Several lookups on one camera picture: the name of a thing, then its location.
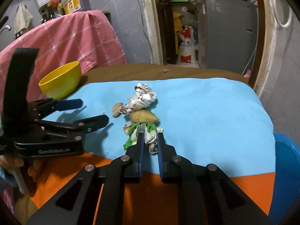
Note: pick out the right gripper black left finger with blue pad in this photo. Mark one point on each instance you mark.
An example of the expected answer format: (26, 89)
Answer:
(94, 195)

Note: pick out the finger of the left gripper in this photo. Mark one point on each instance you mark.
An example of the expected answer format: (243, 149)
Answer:
(42, 108)
(78, 128)

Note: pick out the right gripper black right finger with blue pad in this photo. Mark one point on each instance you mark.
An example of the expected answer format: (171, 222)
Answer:
(205, 194)

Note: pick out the green white wrapper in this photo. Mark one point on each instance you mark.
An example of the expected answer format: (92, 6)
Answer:
(150, 131)

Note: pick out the small tan scrap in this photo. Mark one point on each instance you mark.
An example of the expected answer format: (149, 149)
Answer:
(117, 109)

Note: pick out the yellow plastic bowl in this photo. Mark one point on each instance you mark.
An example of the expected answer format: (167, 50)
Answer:
(61, 82)

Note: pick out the yellow brown peel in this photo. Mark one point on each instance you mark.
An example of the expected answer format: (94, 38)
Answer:
(143, 116)

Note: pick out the blue plastic basin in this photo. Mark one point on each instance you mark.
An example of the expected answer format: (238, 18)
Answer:
(285, 201)

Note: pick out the pink checked cloth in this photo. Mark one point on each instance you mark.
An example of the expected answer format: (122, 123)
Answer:
(87, 37)

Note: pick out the beige hanging towel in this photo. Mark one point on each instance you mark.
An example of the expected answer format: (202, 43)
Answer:
(22, 19)

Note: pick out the red white sack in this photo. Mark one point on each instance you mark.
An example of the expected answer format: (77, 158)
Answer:
(187, 51)

